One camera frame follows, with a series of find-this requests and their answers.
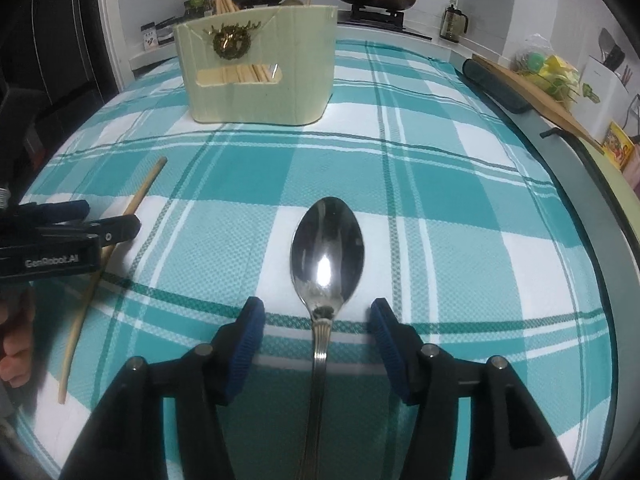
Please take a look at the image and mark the wooden chopstick six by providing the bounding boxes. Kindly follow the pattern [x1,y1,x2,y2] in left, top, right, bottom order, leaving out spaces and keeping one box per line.
[56,155,170,406]

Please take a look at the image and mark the wooden chopstick four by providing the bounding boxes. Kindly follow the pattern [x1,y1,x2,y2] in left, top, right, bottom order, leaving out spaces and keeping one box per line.
[220,64,278,84]

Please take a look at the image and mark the large steel spoon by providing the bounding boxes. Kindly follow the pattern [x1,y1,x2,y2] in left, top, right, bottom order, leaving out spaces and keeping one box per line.
[290,196,364,479]

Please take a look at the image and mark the wooden chopstick two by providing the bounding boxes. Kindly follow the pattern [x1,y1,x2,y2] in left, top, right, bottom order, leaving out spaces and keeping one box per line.
[220,0,239,13]

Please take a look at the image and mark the small steel spoon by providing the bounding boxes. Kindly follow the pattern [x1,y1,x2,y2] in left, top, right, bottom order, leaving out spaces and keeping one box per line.
[276,0,303,67]

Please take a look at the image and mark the left hand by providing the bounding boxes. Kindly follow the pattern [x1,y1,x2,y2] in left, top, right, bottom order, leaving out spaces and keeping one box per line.
[1,284,36,388]

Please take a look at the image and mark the black refrigerator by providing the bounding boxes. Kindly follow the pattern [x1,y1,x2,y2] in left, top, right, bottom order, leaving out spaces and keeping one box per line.
[0,0,122,172]

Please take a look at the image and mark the spice jar rack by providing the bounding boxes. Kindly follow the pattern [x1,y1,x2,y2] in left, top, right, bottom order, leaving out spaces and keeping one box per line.
[140,16,186,51]

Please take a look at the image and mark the teal plaid tablecloth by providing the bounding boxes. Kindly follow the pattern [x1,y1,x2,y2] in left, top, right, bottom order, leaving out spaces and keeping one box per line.
[14,40,613,479]

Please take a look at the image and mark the green oven mitt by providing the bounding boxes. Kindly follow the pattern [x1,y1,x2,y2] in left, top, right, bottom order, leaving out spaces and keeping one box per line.
[538,127,640,281]

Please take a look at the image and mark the cream utensil holder box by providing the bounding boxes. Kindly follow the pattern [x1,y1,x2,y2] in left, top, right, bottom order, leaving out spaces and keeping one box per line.
[174,6,337,126]

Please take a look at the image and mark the sauce bottles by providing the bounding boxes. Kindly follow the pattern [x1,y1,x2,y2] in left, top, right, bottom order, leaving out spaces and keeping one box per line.
[183,0,215,20]

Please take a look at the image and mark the yellow printed cup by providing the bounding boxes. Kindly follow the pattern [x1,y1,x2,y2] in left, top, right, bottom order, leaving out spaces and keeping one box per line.
[602,122,634,170]

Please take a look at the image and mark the wooden cutting board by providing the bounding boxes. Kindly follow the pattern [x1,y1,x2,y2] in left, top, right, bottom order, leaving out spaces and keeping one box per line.
[472,54,604,154]

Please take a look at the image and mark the black gas stove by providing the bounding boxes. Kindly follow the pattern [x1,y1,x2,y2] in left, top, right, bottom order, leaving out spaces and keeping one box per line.
[337,6,433,41]

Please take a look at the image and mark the white knife holder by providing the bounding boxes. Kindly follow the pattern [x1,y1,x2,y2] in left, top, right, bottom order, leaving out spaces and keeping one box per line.
[570,56,631,143]

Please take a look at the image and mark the black padded mat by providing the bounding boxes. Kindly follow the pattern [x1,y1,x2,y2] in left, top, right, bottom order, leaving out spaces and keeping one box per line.
[462,58,533,115]

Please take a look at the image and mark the bag of sponges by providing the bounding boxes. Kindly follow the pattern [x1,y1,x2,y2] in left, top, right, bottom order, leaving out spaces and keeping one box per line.
[512,34,579,110]

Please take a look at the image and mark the glass french press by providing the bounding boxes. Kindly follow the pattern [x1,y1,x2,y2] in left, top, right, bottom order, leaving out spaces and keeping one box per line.
[439,3,469,44]

